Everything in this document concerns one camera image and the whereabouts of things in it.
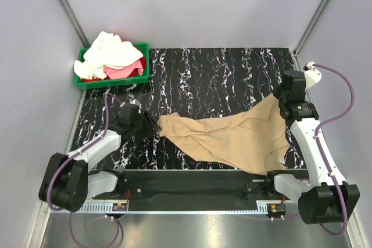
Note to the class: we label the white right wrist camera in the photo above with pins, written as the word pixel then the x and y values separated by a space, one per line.
pixel 312 75

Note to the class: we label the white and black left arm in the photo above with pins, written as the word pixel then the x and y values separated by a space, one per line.
pixel 68 183

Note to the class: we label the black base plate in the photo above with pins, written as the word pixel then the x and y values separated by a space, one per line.
pixel 209 187

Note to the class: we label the beige t-shirt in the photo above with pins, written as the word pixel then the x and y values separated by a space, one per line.
pixel 253 141

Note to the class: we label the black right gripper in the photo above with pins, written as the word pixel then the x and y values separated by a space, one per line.
pixel 276 92

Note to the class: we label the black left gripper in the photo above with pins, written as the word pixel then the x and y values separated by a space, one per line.
pixel 151 126

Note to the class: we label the white slotted cable duct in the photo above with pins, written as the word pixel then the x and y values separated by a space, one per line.
pixel 248 207

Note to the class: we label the left aluminium corner post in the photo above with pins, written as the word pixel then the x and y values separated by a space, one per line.
pixel 74 22

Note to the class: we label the right aluminium corner post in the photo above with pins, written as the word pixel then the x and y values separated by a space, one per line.
pixel 311 25

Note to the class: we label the aluminium corner post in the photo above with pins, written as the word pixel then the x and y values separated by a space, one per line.
pixel 311 25
pixel 74 22

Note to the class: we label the white t-shirt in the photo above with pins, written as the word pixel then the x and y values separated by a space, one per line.
pixel 107 50

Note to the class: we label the green plastic bin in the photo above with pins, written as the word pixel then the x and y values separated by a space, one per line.
pixel 143 47

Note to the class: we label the pink t-shirt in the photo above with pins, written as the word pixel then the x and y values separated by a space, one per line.
pixel 126 72

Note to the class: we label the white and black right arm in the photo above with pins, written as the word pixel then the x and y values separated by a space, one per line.
pixel 316 166

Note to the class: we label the aluminium rail frame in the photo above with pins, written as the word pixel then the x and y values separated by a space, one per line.
pixel 277 229

